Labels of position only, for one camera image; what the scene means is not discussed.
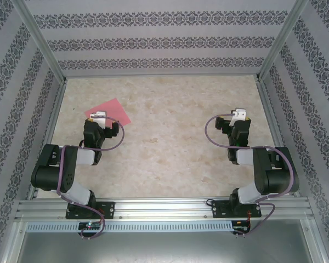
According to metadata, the pink paper sheet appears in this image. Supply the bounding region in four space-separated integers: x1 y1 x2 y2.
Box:
84 98 132 129

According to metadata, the aluminium side rail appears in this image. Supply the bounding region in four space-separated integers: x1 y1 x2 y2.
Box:
256 81 301 197
27 81 68 199

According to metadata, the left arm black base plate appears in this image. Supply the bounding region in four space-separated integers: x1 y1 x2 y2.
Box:
65 201 116 220

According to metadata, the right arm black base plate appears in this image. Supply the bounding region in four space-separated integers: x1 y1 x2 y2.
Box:
210 199 263 219

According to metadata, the aluminium frame post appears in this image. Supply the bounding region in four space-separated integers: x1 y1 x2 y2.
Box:
256 0 309 82
12 0 68 83

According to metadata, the aluminium mounting rail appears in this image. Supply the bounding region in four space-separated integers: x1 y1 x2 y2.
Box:
15 196 315 221

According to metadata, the slotted grey cable duct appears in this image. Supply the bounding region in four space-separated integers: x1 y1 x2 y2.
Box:
26 221 234 232

